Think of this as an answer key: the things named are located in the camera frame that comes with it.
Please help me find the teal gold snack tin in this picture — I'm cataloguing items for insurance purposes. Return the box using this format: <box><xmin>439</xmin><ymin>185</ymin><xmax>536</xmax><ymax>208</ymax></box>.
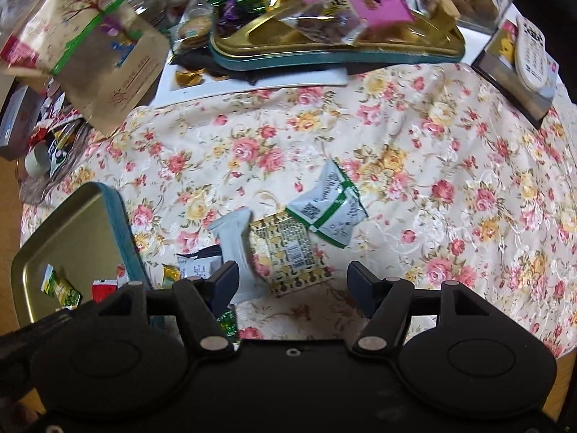
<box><xmin>209</xmin><ymin>0</ymin><xmax>464</xmax><ymax>65</ymax></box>

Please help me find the yellow patterned snack packet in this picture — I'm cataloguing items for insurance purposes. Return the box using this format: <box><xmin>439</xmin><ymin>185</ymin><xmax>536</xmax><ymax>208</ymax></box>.
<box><xmin>248</xmin><ymin>210</ymin><xmax>332</xmax><ymax>297</ymax></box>

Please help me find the gold foil candy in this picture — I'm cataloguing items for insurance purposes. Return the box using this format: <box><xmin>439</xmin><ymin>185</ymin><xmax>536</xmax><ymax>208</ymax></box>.
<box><xmin>175</xmin><ymin>69</ymin><xmax>204</xmax><ymax>88</ymax></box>

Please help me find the white tray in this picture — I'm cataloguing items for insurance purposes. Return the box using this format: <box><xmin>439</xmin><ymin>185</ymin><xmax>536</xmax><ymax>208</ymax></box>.
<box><xmin>147</xmin><ymin>46</ymin><xmax>348</xmax><ymax>108</ymax></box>

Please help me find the floral tablecloth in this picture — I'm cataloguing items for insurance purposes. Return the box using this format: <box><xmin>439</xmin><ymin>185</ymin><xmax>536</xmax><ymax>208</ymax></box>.
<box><xmin>22</xmin><ymin>65</ymin><xmax>576</xmax><ymax>357</ymax></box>

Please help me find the teal gold tin lid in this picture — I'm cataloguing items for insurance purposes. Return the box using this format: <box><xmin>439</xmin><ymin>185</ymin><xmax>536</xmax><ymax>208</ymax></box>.
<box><xmin>11</xmin><ymin>182</ymin><xmax>151</xmax><ymax>327</ymax></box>

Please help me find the white remote control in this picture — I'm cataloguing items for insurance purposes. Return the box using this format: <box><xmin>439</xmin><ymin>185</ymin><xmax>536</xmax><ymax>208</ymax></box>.
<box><xmin>514</xmin><ymin>16</ymin><xmax>548</xmax><ymax>92</ymax></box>

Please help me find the pink snack bag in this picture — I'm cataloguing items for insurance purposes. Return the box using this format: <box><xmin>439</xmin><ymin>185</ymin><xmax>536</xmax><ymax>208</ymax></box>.
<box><xmin>302</xmin><ymin>0</ymin><xmax>414</xmax><ymax>27</ymax></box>

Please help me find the green yellow-label snack packet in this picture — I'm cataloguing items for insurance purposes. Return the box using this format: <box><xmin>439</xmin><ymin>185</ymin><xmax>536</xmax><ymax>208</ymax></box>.
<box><xmin>41</xmin><ymin>264</ymin><xmax>82</xmax><ymax>309</ymax></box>

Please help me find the grey long snack packet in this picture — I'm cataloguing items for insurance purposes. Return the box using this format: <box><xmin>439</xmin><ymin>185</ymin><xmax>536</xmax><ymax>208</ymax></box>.
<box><xmin>208</xmin><ymin>207</ymin><xmax>268</xmax><ymax>305</ymax></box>

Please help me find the small white cup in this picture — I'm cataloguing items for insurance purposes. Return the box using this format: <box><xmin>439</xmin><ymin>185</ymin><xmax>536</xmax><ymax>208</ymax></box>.
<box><xmin>23</xmin><ymin>142</ymin><xmax>51</xmax><ymax>178</ymax></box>

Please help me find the brown paper bag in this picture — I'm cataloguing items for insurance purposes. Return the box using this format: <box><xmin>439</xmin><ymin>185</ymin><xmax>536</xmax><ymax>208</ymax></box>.
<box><xmin>1</xmin><ymin>0</ymin><xmax>169</xmax><ymax>136</ymax></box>

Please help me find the clear biscuit pack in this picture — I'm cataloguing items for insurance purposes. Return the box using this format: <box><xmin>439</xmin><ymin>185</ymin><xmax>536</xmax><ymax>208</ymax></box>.
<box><xmin>171</xmin><ymin>7</ymin><xmax>212</xmax><ymax>54</ymax></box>

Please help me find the white black-top snack packet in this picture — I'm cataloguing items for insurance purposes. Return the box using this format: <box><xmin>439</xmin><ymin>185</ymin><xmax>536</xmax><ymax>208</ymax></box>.
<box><xmin>177</xmin><ymin>244</ymin><xmax>223</xmax><ymax>280</ymax></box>

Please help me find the red white snack packet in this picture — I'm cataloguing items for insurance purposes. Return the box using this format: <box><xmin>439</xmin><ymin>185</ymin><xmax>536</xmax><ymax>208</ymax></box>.
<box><xmin>91</xmin><ymin>280</ymin><xmax>117</xmax><ymax>303</ymax></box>

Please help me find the white green-stripe snack packet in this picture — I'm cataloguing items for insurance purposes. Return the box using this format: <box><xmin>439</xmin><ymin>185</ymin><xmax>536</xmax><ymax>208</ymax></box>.
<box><xmin>286</xmin><ymin>159</ymin><xmax>368</xmax><ymax>248</ymax></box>

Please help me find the dark green candy wrapper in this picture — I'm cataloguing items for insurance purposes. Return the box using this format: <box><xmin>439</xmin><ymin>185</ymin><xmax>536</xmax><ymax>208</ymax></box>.
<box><xmin>217</xmin><ymin>308</ymin><xmax>239</xmax><ymax>343</ymax></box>

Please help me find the gold green candy wrapper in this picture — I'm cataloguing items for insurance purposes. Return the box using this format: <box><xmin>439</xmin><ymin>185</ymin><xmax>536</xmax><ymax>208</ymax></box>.
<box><xmin>162</xmin><ymin>264</ymin><xmax>182</xmax><ymax>288</ymax></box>

